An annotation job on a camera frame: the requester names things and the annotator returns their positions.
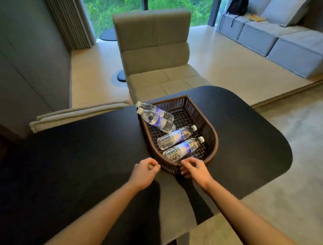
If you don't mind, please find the person's left hand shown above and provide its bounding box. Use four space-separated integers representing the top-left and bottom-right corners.
128 157 161 192

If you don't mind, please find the person's right hand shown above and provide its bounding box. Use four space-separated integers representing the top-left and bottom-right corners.
180 157 215 191

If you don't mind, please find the clear water bottle blue label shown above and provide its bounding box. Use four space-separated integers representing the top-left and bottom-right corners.
162 136 205 163
135 101 175 124
136 108 176 134
157 125 198 150

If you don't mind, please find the brown woven basket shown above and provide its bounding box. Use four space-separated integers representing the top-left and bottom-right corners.
137 95 219 176

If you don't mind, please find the person's right forearm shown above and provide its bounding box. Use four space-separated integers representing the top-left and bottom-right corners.
202 179 298 245

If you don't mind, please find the person's left forearm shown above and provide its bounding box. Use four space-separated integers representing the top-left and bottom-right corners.
44 179 152 245

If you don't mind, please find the black table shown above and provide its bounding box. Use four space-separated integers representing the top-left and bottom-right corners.
0 85 293 245

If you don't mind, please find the beige upholstered chair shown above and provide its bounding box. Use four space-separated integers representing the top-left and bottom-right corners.
112 9 212 104

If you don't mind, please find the grey modular sofa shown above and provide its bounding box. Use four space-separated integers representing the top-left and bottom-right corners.
216 0 323 79

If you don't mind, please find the yellow book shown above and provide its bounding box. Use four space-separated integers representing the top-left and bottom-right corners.
248 14 266 23

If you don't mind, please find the grey pleated curtain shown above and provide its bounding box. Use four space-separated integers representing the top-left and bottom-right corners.
45 0 96 50

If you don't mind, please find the black backpack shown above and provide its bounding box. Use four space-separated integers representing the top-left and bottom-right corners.
226 0 250 28

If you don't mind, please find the grey sofa back cushion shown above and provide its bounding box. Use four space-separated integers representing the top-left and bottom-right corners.
260 0 312 27

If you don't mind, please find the dark window frame post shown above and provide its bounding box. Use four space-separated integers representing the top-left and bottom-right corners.
207 0 222 27

